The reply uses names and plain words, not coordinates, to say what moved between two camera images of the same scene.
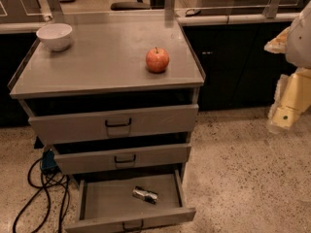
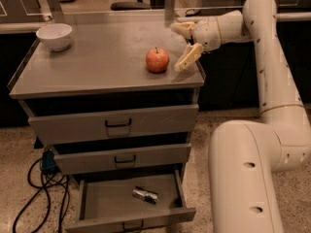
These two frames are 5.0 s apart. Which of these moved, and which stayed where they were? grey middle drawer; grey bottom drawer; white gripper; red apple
Moved: white gripper
Stayed: red apple; grey middle drawer; grey bottom drawer
